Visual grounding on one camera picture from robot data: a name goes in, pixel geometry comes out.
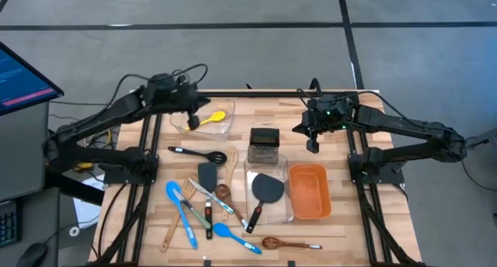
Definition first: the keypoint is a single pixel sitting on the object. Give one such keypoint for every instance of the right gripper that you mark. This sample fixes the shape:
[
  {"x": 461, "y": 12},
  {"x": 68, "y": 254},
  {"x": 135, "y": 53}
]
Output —
[{"x": 330, "y": 115}]

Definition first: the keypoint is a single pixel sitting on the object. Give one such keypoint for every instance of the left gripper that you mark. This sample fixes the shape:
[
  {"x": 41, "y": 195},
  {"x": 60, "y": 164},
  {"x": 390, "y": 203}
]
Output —
[{"x": 184, "y": 98}]

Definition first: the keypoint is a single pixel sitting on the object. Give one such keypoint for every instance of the yellow silicone spatula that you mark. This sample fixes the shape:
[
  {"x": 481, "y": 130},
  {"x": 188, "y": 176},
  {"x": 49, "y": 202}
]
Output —
[{"x": 217, "y": 116}]

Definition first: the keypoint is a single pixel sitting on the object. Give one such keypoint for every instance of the black slotted spoon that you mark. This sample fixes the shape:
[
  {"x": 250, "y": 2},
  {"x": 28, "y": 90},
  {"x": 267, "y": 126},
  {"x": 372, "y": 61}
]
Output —
[{"x": 216, "y": 157}]

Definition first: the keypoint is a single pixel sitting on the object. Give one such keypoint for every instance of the wooden slotted spatula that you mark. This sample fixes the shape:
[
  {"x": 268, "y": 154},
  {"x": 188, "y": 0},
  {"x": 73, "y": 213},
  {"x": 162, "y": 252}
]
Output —
[
  {"x": 171, "y": 236},
  {"x": 232, "y": 158}
]

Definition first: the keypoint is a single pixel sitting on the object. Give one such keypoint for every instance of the round black turner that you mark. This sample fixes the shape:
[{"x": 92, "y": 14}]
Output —
[{"x": 268, "y": 188}]

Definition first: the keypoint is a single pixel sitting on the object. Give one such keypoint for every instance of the square black turner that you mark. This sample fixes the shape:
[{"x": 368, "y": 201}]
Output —
[{"x": 207, "y": 175}]

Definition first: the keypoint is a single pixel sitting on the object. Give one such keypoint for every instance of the large blue silicone spoon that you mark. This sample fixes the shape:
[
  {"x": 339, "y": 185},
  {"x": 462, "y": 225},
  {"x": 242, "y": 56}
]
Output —
[{"x": 173, "y": 191}]

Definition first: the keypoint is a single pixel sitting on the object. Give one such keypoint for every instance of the metal tongs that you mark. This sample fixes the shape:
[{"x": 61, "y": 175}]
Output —
[{"x": 202, "y": 220}]

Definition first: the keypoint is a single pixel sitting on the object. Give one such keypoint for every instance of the small blue silicone spoon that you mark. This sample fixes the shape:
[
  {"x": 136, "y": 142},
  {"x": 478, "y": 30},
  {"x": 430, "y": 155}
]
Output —
[{"x": 222, "y": 230}]

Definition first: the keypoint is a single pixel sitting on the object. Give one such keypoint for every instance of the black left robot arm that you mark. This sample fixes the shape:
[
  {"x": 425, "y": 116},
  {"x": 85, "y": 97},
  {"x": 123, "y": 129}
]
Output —
[{"x": 97, "y": 115}]

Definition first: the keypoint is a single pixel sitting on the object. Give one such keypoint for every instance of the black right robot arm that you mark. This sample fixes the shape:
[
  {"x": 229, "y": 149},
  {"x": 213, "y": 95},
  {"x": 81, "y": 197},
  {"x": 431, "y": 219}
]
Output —
[{"x": 407, "y": 127}]

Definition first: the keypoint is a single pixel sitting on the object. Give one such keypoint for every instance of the clear plastic bin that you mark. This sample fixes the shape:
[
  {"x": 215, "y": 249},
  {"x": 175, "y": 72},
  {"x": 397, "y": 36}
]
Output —
[
  {"x": 217, "y": 131},
  {"x": 272, "y": 216}
]

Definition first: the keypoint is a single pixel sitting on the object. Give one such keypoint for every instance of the orange plastic bin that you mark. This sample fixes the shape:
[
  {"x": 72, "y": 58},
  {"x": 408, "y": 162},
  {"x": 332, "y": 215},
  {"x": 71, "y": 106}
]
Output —
[{"x": 310, "y": 191}]

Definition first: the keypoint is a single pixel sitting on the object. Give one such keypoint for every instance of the white label sticker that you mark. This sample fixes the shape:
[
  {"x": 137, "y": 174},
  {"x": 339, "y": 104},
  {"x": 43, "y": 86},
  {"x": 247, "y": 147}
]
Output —
[{"x": 371, "y": 91}]

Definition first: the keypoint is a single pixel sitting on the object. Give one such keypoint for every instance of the black floor beam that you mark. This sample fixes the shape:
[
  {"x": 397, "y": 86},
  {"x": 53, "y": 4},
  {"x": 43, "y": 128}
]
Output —
[{"x": 77, "y": 191}]

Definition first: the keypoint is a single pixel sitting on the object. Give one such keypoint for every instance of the white paper sheet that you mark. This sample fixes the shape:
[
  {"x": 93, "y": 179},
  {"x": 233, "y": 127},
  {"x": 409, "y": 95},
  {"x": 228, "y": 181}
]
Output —
[{"x": 87, "y": 216}]

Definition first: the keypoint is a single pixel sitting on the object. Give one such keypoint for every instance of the computer monitor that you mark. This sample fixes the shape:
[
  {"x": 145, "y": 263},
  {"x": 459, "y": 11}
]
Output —
[{"x": 19, "y": 84}]

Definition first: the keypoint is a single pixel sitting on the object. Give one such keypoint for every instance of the grey metal stand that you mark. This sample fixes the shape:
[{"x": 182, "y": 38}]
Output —
[{"x": 485, "y": 137}]

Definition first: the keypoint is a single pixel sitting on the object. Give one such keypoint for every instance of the grey desk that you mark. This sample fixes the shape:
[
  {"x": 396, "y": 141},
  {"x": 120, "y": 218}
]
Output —
[{"x": 23, "y": 150}]

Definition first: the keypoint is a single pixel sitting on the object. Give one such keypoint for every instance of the white tape roll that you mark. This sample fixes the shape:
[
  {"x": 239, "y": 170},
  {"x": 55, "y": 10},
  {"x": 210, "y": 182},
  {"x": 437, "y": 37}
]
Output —
[{"x": 71, "y": 231}]

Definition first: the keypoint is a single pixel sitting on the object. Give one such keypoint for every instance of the black keyboard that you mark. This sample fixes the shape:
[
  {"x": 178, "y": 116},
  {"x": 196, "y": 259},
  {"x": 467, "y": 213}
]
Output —
[{"x": 9, "y": 224}]

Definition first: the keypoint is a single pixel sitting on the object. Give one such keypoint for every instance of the black computer mouse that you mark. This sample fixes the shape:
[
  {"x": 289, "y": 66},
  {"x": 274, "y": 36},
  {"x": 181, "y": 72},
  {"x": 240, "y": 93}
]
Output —
[{"x": 33, "y": 255}]

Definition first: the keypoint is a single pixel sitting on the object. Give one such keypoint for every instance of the black aluminium table frame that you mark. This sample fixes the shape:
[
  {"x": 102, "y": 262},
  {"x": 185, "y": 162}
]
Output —
[{"x": 272, "y": 94}]

